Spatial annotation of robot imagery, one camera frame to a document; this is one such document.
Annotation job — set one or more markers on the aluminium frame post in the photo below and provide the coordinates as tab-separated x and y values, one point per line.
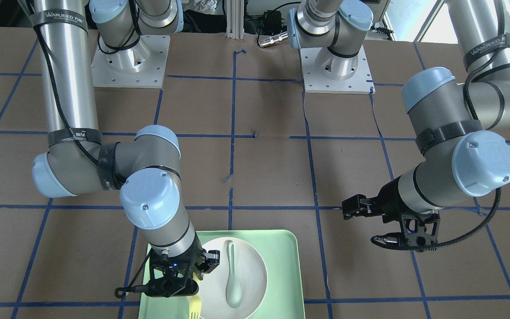
234	13

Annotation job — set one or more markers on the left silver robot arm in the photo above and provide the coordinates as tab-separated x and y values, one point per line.
455	124

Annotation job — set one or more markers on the pale green spoon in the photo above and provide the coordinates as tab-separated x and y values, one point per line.
233	289

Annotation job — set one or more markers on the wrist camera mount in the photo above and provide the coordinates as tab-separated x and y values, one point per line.
169	281
419	231

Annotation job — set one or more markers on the silver cable connector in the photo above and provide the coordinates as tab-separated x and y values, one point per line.
273	40

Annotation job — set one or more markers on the yellow plastic fork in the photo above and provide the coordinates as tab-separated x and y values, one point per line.
194	307

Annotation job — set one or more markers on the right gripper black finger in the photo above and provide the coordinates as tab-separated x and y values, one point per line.
210	260

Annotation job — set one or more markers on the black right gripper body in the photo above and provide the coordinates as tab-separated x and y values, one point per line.
211	257

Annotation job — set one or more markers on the light green tray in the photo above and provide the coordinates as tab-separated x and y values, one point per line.
279	250

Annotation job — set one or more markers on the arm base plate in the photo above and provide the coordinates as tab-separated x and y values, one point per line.
142	66
324	72

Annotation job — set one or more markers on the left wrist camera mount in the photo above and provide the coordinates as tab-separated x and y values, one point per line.
419	231

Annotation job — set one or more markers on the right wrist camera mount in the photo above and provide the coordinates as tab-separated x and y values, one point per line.
169	281

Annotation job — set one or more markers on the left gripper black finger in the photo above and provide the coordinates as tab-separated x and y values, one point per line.
359	205

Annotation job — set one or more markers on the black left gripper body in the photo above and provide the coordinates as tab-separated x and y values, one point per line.
387	200

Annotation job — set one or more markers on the white round plate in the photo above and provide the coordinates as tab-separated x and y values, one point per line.
251	273

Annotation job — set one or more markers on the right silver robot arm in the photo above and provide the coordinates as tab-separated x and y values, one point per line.
146	170

